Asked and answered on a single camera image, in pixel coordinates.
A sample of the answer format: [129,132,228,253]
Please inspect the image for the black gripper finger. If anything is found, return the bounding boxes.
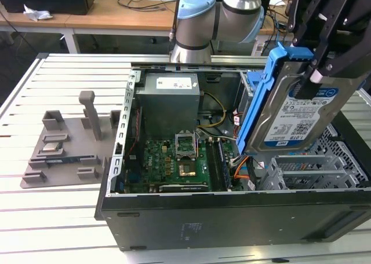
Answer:
[295,0,371,100]
[289,0,319,47]

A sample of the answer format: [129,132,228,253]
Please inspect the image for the grey power supply unit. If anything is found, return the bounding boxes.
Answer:
[135,74,203,131]

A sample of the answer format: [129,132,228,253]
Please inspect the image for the black graphics card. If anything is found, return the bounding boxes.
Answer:
[149,182,209,193]

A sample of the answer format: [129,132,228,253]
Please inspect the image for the black PC case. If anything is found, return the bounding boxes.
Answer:
[94,61,371,252]

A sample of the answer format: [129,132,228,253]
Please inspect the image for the green motherboard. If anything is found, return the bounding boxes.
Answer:
[124,138,232,194]

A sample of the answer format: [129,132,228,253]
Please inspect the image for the dark blue RAM stick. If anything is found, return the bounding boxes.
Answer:
[216,139,232,190]

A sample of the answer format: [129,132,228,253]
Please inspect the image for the grey metal disk bay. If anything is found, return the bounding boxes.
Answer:
[256,155,363,191]

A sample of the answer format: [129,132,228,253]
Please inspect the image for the grey parts rack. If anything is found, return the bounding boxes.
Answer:
[19,90,122,190]

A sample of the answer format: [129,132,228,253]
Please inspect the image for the metal socket cover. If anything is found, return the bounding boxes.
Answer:
[174,130,197,159]

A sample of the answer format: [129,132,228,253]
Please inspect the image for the wooden desk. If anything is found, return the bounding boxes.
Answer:
[0,0,290,55]

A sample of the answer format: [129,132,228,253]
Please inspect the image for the silver CPU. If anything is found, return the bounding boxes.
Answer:
[41,144,62,154]

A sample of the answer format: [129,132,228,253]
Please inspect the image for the hard disk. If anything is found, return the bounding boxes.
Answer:
[236,42,365,156]

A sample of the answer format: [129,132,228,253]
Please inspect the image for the CPU socket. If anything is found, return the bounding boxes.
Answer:
[177,156,198,178]

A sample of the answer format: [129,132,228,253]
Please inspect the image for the crumpled white paper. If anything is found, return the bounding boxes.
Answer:
[23,3,53,22]

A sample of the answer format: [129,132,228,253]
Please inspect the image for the yellow black wires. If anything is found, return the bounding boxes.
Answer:
[196,91,227,129]

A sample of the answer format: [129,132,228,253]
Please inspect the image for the black RAM slot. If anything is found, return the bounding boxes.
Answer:
[206,139,218,190]

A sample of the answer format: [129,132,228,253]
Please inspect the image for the socket locking lever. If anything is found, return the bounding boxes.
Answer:
[194,128,201,162]

